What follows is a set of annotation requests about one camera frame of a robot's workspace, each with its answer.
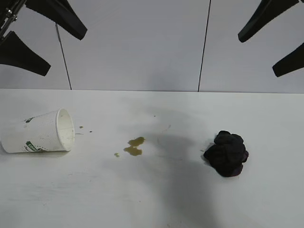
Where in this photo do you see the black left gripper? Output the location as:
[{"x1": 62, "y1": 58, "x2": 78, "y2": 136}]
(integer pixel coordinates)
[{"x1": 0, "y1": 0, "x2": 88, "y2": 77}]

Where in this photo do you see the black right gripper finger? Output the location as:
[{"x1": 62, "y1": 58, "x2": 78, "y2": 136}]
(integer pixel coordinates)
[
  {"x1": 238, "y1": 0, "x2": 300, "y2": 43},
  {"x1": 272, "y1": 42, "x2": 304, "y2": 77}
]

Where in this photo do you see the white Coffee Star paper cup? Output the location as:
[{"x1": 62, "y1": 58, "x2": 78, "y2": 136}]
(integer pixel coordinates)
[{"x1": 0, "y1": 108, "x2": 76, "y2": 154}]

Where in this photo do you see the dark purple cloth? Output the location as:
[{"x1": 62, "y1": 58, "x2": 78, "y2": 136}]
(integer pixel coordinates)
[{"x1": 203, "y1": 130, "x2": 250, "y2": 178}]

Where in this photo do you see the brown coffee puddle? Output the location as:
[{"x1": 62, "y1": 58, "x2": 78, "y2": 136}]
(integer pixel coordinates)
[{"x1": 123, "y1": 136, "x2": 145, "y2": 157}]

